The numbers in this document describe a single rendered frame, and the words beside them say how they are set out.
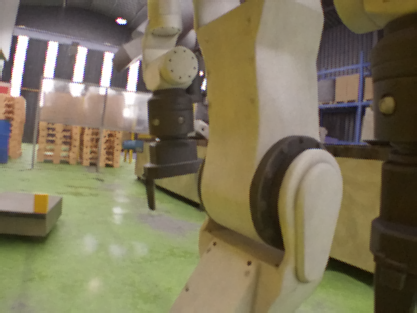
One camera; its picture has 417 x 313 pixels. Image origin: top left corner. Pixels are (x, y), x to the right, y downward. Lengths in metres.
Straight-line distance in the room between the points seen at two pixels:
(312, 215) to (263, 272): 0.09
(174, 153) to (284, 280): 0.31
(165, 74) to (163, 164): 0.16
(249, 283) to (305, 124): 0.21
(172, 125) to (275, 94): 0.23
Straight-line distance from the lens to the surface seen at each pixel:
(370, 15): 0.24
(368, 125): 1.78
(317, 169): 0.32
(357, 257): 1.80
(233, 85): 0.35
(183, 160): 0.54
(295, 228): 0.32
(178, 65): 0.51
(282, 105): 0.34
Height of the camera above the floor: 0.65
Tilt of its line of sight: 1 degrees down
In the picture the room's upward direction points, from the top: 6 degrees clockwise
